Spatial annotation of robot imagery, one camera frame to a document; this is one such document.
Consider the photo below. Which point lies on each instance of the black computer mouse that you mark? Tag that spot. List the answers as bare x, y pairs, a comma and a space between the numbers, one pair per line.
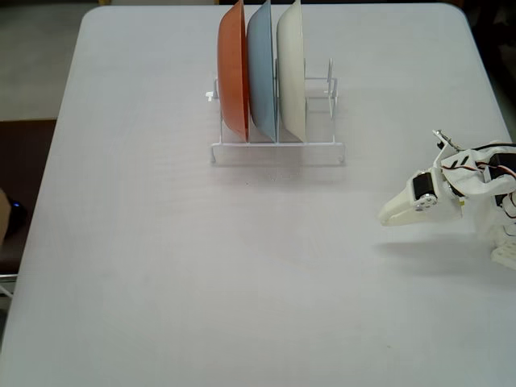
19, 217

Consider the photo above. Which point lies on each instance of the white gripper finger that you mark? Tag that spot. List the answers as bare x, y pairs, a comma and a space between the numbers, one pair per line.
403, 219
399, 203

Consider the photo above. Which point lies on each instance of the white metal frame leg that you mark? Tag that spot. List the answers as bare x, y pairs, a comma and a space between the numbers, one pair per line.
8, 277

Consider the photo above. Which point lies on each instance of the wrist camera on white bracket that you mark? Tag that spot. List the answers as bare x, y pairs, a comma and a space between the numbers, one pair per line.
440, 139

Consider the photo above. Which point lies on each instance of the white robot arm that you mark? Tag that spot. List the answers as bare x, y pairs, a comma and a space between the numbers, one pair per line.
471, 183

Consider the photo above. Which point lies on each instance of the blue-grey plate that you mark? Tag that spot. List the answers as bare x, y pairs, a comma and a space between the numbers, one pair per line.
262, 68

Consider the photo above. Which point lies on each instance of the white plate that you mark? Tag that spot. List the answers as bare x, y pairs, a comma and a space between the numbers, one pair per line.
290, 72

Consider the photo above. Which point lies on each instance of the person hand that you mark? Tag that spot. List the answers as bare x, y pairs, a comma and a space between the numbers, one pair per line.
3, 217

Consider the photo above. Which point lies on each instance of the orange plate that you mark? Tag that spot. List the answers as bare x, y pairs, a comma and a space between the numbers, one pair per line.
231, 72

